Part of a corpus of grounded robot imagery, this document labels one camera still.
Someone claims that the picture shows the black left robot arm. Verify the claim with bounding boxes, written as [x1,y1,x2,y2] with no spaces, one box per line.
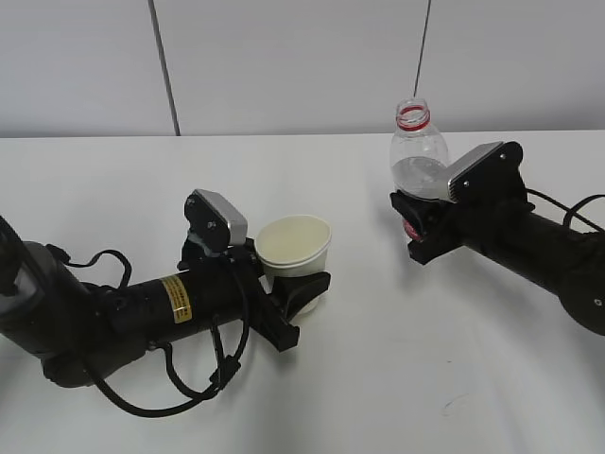
[1,223,331,388]

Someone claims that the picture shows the clear water bottle red label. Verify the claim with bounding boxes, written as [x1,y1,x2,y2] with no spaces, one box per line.
[389,96,450,242]

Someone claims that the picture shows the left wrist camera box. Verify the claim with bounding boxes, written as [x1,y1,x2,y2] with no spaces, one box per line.
[184,189,248,256]

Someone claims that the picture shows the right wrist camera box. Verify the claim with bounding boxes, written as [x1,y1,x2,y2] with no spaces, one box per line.
[441,141,527,204]

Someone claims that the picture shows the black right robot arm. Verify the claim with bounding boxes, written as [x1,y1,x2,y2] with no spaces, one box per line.
[390,191,604,335]

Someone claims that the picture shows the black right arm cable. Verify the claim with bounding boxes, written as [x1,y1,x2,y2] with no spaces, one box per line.
[524,187,605,233]

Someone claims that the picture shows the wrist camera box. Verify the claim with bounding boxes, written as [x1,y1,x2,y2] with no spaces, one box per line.
[184,189,248,256]
[441,141,527,204]

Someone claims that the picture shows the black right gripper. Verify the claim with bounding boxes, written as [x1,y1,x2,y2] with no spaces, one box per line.
[389,190,534,264]

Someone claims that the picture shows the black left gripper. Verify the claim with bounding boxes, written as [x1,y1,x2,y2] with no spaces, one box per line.
[178,238,331,353]

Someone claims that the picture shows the white paper cup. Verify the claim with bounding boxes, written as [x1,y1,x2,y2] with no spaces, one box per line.
[254,215,332,288]

